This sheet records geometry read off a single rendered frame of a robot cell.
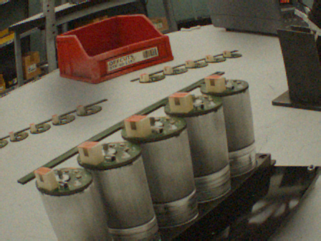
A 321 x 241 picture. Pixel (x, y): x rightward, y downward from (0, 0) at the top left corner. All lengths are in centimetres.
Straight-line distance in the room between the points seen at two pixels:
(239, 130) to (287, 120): 15
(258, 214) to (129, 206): 7
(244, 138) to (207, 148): 3
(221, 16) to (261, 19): 8
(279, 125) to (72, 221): 24
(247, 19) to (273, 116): 40
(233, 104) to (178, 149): 5
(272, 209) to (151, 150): 7
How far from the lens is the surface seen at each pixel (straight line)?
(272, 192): 28
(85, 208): 20
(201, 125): 25
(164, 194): 24
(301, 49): 44
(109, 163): 21
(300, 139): 38
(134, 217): 22
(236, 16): 83
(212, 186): 26
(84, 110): 53
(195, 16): 617
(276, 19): 78
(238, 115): 28
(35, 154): 45
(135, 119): 23
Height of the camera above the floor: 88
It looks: 17 degrees down
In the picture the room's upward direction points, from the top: 10 degrees counter-clockwise
